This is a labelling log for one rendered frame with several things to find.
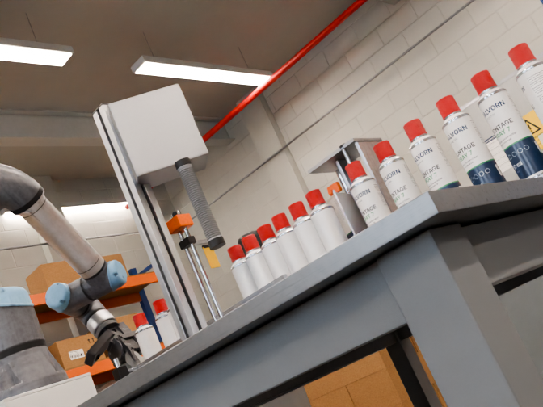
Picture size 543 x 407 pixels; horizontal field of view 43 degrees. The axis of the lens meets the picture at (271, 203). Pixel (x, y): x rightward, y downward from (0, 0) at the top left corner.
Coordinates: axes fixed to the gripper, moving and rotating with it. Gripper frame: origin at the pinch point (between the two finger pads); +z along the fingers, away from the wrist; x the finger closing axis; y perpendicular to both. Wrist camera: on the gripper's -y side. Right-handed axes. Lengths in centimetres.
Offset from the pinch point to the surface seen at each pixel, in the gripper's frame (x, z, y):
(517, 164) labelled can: -99, 59, -2
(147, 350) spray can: -10.3, 0.3, -1.8
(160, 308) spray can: -22.4, -1.8, -0.6
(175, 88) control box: -76, -17, -5
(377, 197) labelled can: -80, 39, 0
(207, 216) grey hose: -58, 10, -10
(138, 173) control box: -60, -7, -17
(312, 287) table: -94, 69, -64
